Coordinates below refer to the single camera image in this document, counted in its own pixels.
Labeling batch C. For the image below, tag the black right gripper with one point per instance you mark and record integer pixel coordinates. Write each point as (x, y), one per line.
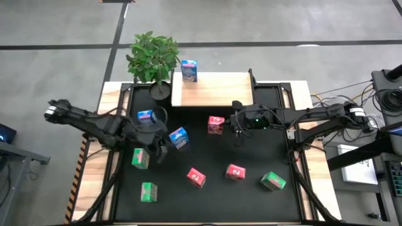
(248, 114)

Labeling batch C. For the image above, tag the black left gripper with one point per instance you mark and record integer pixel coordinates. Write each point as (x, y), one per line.
(154, 135)

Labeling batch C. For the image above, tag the blue Rice Krispies box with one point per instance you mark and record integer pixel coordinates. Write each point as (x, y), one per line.
(189, 73)
(145, 116)
(179, 138)

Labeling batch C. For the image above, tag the red Froot Loops box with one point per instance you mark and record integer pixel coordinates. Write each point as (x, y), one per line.
(235, 172)
(215, 125)
(196, 177)

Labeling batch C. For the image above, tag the green Apple Jacks box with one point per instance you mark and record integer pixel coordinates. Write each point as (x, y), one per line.
(140, 159)
(149, 192)
(272, 181)

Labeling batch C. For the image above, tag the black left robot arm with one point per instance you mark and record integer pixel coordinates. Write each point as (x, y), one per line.
(94, 124)

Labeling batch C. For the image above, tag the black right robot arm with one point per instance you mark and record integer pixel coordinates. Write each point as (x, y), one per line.
(314, 113)

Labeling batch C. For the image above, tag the black table mat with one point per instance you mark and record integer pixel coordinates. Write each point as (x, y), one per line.
(204, 204)

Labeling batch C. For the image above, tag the green plant in black pot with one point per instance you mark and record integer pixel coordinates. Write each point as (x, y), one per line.
(154, 58)

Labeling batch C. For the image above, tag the yellow black hazard tape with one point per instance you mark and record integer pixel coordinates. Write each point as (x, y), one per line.
(75, 182)

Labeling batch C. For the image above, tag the black slanted beam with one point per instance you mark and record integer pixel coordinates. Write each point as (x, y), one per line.
(355, 155)

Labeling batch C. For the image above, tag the white box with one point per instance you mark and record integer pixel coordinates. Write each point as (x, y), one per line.
(358, 171)

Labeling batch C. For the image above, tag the grey side desk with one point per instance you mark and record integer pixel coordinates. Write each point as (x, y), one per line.
(25, 154)

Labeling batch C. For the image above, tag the dark monitor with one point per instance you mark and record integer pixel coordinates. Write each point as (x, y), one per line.
(6, 135)

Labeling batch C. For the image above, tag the small black floor object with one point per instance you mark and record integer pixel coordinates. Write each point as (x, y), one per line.
(373, 216)

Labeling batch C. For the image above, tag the teal key control panel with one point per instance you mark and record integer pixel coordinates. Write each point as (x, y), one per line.
(396, 179)

